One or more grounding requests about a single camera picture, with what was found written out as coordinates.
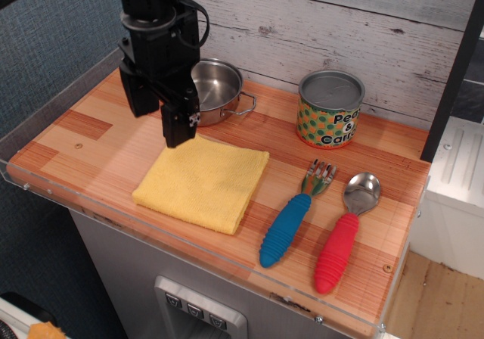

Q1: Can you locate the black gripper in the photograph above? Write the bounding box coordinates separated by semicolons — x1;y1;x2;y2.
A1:
119;8;200;148

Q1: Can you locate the small stainless steel pot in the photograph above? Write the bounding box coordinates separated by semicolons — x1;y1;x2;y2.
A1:
191;58;256;127

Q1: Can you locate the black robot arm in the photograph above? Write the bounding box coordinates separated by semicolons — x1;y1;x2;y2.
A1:
119;0;209;148

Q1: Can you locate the yellow folded towel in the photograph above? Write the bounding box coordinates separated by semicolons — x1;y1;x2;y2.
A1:
132;136;269;235

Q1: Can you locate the clear acrylic table guard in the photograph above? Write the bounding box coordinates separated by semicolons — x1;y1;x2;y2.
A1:
1;51;430;338

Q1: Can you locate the peas and carrots toy can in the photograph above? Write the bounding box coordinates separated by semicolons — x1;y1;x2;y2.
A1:
296;70;365;150

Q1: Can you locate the grey dispenser panel with buttons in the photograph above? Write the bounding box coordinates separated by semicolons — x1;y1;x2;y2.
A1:
154;275;248;338

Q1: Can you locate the orange plush object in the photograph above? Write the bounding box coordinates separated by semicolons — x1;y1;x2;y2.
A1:
27;322;67;339

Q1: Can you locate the white cabinet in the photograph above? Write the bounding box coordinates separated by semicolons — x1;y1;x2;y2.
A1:
409;117;483;278

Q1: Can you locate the fork with blue handle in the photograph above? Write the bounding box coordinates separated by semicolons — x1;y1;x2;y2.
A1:
259;159;337;268

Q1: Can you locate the spoon with red handle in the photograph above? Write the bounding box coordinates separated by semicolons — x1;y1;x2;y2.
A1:
314;173;381;294

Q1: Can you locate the black vertical post right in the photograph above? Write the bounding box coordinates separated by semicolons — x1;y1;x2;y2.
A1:
420;0;483;163

